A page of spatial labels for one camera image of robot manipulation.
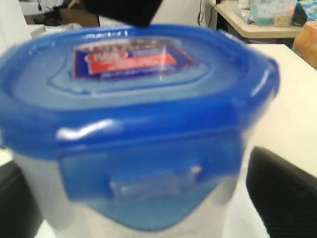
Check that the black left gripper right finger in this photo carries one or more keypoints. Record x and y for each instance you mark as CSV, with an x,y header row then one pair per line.
x,y
284,195

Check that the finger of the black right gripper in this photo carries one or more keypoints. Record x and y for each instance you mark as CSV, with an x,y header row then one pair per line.
x,y
137,13

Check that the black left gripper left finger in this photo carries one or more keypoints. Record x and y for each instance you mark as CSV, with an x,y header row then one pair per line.
x,y
20,216

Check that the clear plastic container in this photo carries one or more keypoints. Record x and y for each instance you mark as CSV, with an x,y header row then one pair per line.
x,y
176,188

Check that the blue container lid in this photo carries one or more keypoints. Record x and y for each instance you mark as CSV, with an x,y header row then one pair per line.
x,y
88,89

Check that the brown cardboard box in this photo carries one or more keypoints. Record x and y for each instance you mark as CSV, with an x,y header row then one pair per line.
x,y
79,16

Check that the beige background desk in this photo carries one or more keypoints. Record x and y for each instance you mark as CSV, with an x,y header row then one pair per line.
x,y
225,10

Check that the clear storage box clutter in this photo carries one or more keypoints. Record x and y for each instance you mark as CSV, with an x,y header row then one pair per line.
x,y
277,13

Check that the orange yellow bag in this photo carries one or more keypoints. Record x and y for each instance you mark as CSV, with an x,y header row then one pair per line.
x,y
305,43

